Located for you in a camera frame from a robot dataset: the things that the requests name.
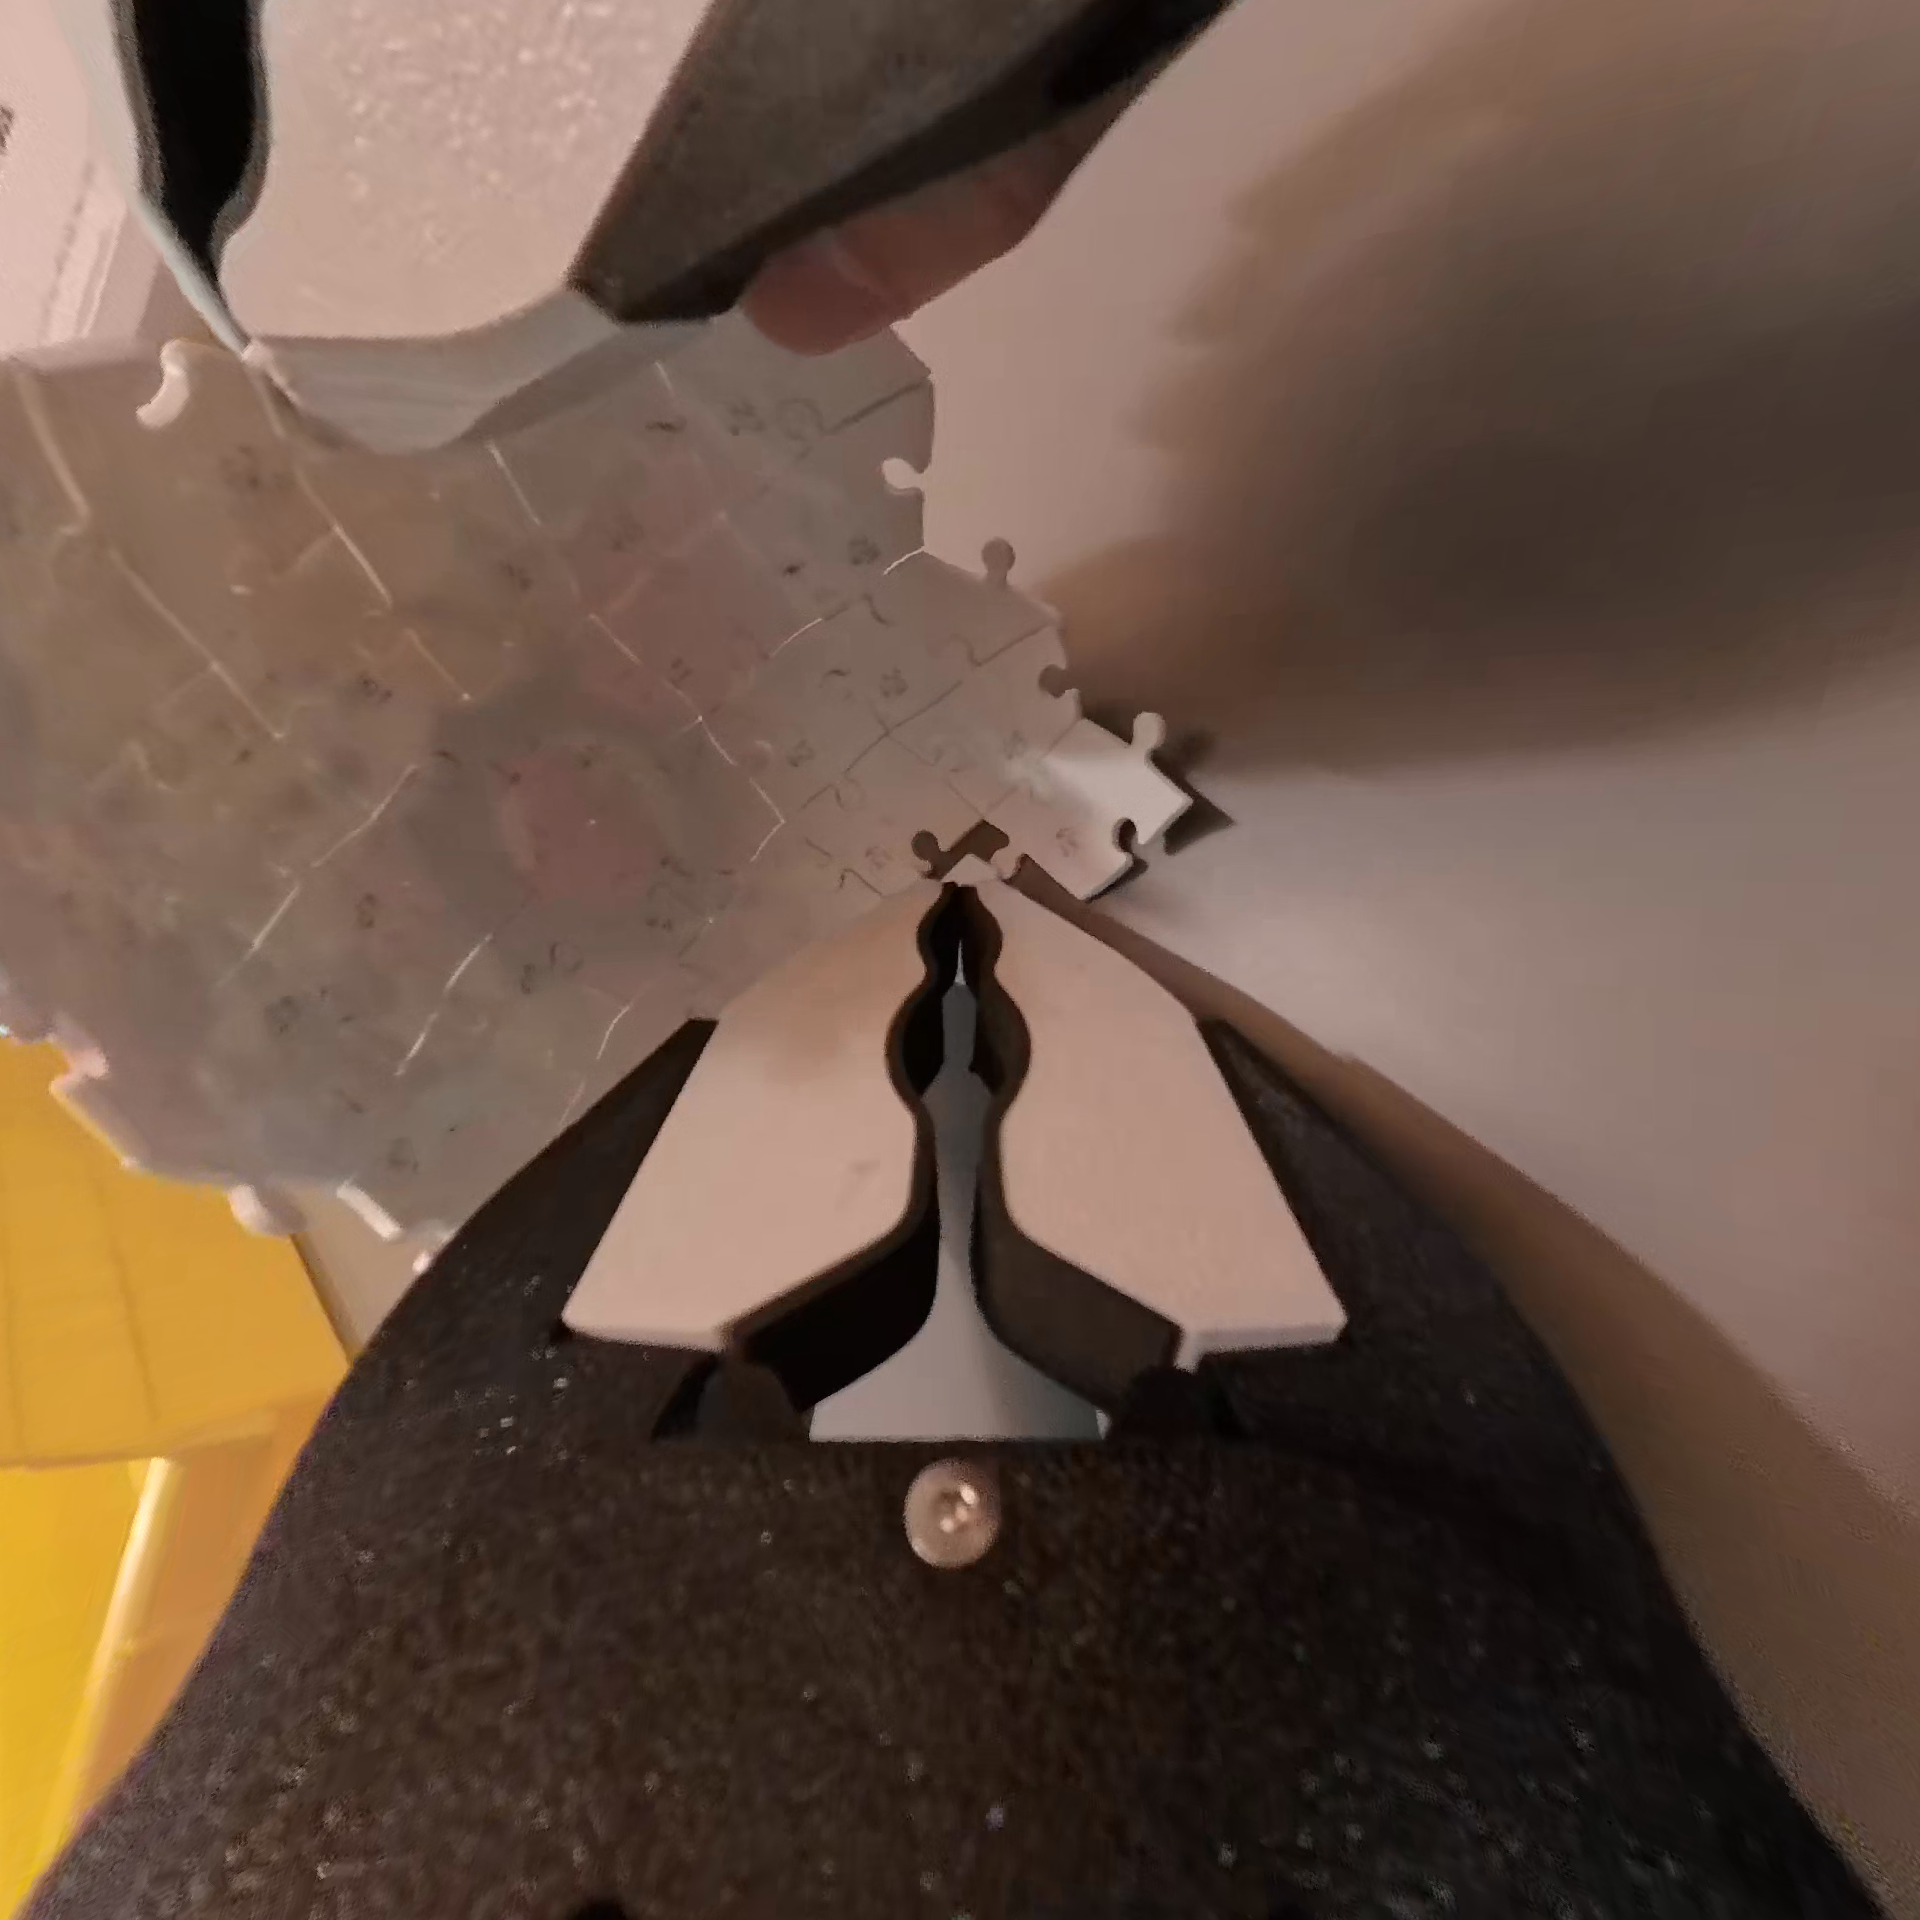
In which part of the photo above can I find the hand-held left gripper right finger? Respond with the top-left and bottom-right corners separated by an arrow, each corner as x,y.
956,881 -> 1348,1415

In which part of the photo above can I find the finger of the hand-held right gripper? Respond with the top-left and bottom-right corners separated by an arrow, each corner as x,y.
214,0 -> 727,457
50,0 -> 255,363

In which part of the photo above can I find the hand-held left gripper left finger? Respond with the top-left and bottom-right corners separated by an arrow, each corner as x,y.
560,881 -> 961,1411

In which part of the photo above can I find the white puzzle piece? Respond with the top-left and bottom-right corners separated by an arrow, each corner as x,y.
998,713 -> 1203,903

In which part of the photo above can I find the partly built puzzle ball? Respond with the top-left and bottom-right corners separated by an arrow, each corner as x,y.
0,321 -> 1203,1247

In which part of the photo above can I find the person's right hand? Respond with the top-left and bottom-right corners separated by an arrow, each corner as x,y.
737,146 -> 1077,358

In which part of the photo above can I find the yellow plastic bin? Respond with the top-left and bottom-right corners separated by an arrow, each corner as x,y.
0,1037 -> 353,1920

